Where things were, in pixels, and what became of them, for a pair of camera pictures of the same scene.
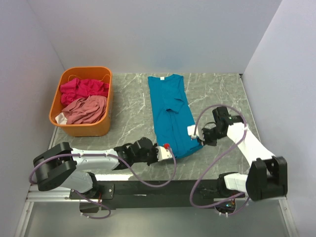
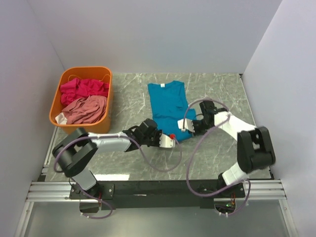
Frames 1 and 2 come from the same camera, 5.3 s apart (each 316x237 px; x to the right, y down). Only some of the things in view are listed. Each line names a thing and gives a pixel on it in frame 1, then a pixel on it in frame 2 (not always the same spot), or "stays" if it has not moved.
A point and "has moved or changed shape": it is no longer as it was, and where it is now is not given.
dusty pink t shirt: x=86 y=110 stays
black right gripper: x=205 y=140 → x=196 y=133
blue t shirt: x=171 y=114 has moved or changed shape
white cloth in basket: x=60 y=119 stays
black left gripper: x=155 y=158 → x=157 y=144
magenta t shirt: x=76 y=89 stays
